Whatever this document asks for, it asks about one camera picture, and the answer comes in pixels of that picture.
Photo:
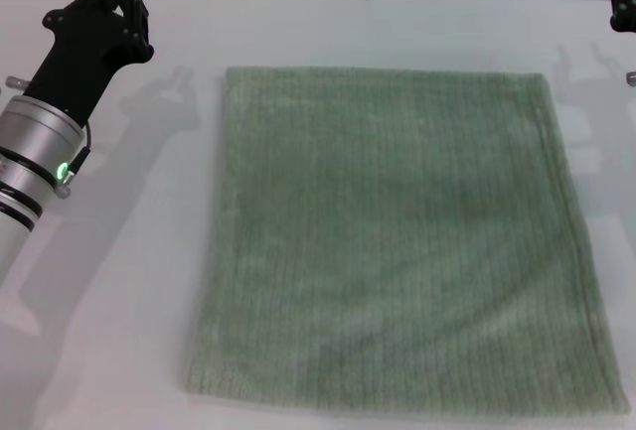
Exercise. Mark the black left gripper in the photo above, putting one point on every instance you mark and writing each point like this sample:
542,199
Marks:
79,62

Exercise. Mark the green ribbed towel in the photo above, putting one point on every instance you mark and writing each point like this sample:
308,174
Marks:
387,231

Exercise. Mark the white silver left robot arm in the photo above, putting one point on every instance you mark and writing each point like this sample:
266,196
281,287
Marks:
35,147

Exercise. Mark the silver left wrist side connector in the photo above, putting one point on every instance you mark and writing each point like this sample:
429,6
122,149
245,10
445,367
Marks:
17,83

